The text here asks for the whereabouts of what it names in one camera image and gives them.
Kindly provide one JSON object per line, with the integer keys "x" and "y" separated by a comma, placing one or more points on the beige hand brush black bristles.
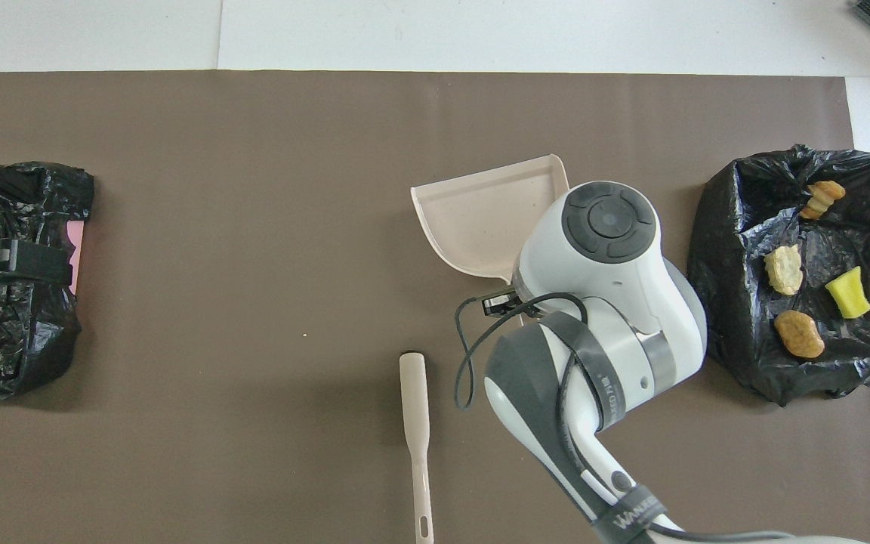
{"x": 412, "y": 393}

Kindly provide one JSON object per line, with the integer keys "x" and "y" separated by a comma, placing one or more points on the beige plastic dustpan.
{"x": 480, "y": 219}

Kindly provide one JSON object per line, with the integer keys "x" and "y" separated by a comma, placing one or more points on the brown bread nugget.
{"x": 799, "y": 335}

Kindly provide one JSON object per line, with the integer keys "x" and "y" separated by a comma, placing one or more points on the beige striped bread piece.
{"x": 822, "y": 199}

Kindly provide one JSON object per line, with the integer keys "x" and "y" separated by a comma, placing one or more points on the small yellow sponge piece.
{"x": 848, "y": 293}

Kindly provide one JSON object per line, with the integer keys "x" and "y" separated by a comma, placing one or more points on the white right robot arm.
{"x": 601, "y": 302}

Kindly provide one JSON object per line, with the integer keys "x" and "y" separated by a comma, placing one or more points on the black trash bag pink bin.
{"x": 27, "y": 340}

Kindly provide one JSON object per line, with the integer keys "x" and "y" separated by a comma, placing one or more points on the brown table mat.
{"x": 254, "y": 189}

